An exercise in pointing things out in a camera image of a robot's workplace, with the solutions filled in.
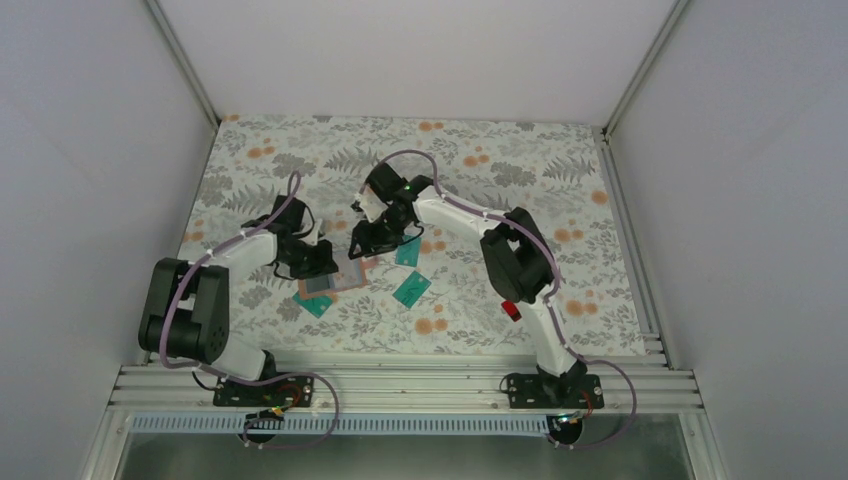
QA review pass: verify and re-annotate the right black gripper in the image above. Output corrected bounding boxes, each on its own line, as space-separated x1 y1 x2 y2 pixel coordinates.
349 209 411 260

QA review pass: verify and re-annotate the teal card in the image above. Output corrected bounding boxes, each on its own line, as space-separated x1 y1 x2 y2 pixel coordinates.
292 293 334 318
392 271 432 309
395 235 422 267

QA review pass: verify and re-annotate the pale pink card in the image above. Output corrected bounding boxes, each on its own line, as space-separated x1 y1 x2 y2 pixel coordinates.
329 254 367 292

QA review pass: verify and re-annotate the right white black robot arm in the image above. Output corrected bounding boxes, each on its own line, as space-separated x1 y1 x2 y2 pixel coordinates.
349 163 583 407

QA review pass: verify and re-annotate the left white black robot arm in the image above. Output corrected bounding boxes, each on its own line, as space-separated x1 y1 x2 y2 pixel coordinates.
138 195 338 405

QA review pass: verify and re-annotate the red card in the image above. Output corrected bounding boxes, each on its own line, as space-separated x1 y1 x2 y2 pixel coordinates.
501 300 522 322

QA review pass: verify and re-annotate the floral patterned table mat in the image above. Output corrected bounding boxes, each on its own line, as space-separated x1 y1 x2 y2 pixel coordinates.
179 114 646 356

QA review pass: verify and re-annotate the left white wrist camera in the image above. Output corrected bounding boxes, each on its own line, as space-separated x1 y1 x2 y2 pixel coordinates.
303 218 325 244

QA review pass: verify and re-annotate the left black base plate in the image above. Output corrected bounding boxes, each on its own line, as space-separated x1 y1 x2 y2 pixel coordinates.
213 376 315 408

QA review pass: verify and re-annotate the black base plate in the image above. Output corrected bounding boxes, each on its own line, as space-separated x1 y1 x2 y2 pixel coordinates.
499 373 605 410
213 376 315 408

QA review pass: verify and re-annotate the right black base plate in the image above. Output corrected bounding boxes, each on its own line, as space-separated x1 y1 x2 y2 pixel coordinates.
499 373 605 410

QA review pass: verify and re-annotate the grey slotted cable duct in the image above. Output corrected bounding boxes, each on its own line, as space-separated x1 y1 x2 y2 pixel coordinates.
129 412 549 437

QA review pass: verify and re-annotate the aluminium rail frame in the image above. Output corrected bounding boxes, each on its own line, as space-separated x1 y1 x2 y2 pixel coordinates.
108 351 704 414

